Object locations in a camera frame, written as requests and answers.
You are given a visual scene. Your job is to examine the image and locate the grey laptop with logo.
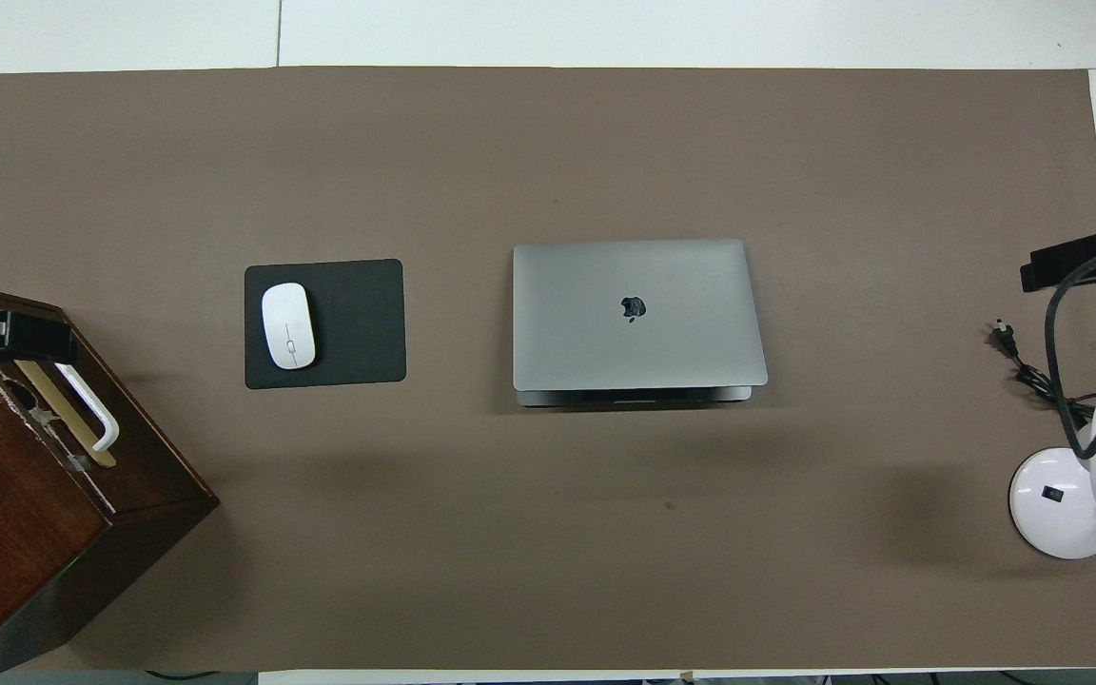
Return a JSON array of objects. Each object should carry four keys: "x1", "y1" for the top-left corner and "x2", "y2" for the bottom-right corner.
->
[{"x1": 512, "y1": 238, "x2": 770, "y2": 409}]

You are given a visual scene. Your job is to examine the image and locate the white desk lamp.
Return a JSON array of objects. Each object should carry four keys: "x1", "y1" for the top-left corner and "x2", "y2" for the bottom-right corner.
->
[{"x1": 1008, "y1": 393, "x2": 1096, "y2": 560}]

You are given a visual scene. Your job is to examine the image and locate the black mouse pad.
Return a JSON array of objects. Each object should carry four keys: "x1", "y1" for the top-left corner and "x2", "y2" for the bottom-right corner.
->
[{"x1": 244, "y1": 258, "x2": 408, "y2": 391}]

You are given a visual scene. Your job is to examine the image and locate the white box handle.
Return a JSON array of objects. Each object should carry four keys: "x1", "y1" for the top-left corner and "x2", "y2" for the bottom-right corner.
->
[{"x1": 53, "y1": 363, "x2": 121, "y2": 452}]

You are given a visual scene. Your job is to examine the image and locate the white computer mouse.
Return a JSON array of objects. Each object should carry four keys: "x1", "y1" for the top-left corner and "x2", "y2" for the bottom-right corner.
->
[{"x1": 261, "y1": 283, "x2": 318, "y2": 371}]

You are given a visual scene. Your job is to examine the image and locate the black lamp power cable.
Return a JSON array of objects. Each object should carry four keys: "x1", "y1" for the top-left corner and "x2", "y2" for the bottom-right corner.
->
[{"x1": 989, "y1": 321, "x2": 1096, "y2": 429}]

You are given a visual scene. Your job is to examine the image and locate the brown table mat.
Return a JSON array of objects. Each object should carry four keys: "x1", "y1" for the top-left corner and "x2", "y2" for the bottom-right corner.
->
[{"x1": 0, "y1": 65, "x2": 1096, "y2": 673}]

